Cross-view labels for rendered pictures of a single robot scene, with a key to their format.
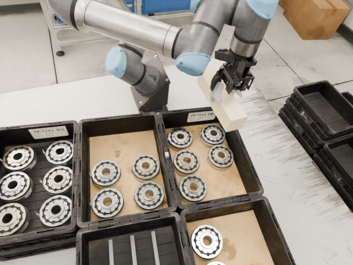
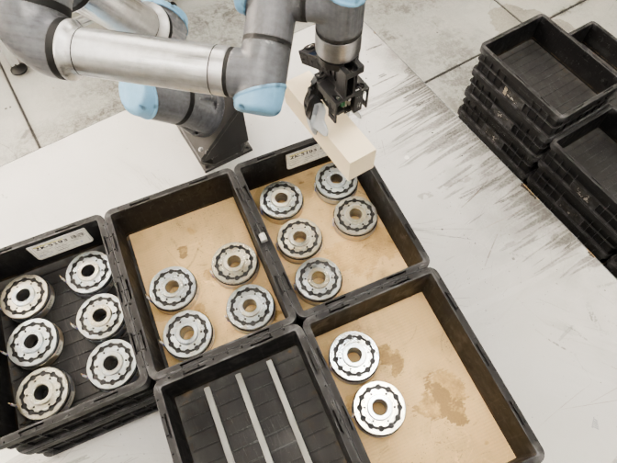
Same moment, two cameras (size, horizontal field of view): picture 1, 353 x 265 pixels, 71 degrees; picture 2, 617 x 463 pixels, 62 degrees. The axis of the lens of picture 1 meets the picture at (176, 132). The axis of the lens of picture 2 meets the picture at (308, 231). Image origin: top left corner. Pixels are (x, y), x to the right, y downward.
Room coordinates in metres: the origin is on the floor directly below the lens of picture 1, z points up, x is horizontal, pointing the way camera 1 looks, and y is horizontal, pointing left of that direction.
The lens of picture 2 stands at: (-0.06, -0.06, 1.91)
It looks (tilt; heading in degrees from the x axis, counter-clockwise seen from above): 62 degrees down; 358
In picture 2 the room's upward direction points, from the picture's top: 2 degrees counter-clockwise
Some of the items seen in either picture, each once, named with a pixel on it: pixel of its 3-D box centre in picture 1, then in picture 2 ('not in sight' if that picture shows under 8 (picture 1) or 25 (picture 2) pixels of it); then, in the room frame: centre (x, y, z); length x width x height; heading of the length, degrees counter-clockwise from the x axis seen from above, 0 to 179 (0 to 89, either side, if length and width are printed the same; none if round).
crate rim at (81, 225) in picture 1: (123, 162); (196, 265); (0.39, 0.16, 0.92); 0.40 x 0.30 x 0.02; 20
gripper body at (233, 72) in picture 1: (237, 69); (339, 79); (0.59, -0.14, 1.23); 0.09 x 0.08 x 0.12; 29
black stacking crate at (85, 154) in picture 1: (124, 169); (201, 275); (0.39, 0.16, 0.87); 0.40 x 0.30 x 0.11; 20
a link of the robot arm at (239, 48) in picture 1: (246, 42); (340, 39); (0.60, -0.14, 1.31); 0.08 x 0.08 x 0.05
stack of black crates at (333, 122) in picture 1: (311, 124); (527, 107); (1.22, -0.95, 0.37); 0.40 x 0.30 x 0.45; 29
